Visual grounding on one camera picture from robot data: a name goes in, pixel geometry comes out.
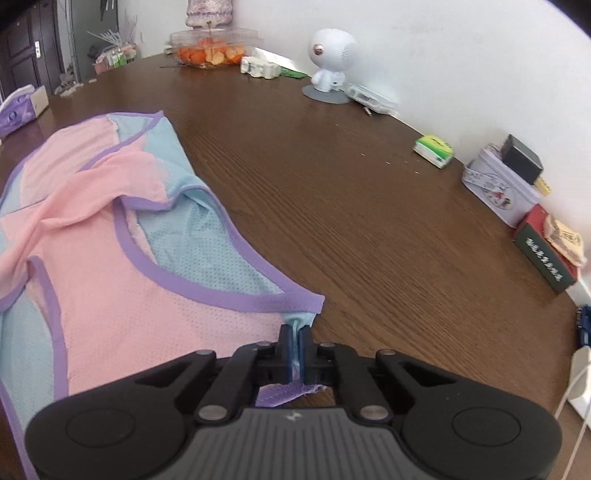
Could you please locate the printed tin box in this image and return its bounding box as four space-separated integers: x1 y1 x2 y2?
462 144 543 228

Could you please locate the black power adapter block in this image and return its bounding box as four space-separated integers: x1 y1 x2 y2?
501 135 544 186

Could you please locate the green tissue pack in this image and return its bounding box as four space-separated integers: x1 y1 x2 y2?
413 134 455 168

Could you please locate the white astronaut figure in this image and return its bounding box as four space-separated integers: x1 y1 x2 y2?
302 28 359 106

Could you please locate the blue plug bundle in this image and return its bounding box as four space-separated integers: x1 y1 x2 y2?
575 305 591 348

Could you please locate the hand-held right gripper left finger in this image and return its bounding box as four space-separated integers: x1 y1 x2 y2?
134 324 296 423

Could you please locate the pile of assorted packets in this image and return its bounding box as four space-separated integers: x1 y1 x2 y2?
90 41 140 76

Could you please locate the pile of orange tangerines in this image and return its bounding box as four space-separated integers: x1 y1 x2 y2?
178 41 245 68

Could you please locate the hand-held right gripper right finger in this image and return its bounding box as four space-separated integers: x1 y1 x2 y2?
298 324 458 423

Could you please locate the green and red box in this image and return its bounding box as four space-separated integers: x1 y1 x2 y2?
512 204 578 295

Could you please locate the white power strip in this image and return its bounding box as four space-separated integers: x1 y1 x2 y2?
566 346 591 415

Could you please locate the white charging cable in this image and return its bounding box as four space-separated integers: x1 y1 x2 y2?
563 425 591 480
553 364 591 419

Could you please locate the pink and blue mesh garment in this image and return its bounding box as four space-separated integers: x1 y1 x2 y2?
0 110 334 480

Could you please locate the white plastic holder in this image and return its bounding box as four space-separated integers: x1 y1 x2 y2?
240 56 281 80

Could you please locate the purple tissue box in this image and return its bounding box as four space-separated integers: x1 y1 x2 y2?
0 84 51 138

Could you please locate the clear plastic clamshell container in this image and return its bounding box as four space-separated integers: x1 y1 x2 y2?
166 25 264 71

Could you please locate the mottled purple white vase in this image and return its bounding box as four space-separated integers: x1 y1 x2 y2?
186 0 234 30

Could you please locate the dark wooden door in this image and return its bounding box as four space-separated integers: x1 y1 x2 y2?
0 0 66 100

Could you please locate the beige snack packet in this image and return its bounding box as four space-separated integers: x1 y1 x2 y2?
542 215 588 269

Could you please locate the clear plastic case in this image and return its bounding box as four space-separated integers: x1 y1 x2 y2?
346 83 398 114

